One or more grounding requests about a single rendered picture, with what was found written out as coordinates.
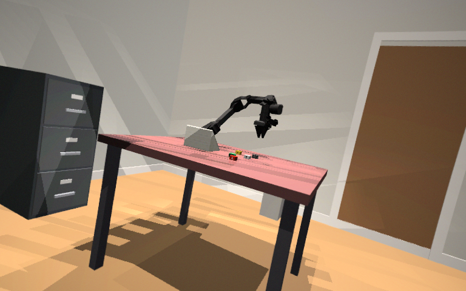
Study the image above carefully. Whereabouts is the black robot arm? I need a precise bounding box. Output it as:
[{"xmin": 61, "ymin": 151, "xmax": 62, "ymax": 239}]
[{"xmin": 201, "ymin": 95, "xmax": 283, "ymax": 135}]

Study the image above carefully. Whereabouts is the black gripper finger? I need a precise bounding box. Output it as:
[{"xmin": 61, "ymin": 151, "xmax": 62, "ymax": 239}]
[
  {"xmin": 255, "ymin": 125, "xmax": 265, "ymax": 138},
  {"xmin": 261, "ymin": 128, "xmax": 269, "ymax": 138}
]

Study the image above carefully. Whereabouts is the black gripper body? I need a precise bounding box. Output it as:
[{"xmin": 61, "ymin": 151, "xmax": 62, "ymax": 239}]
[{"xmin": 254, "ymin": 112, "xmax": 272, "ymax": 128}]

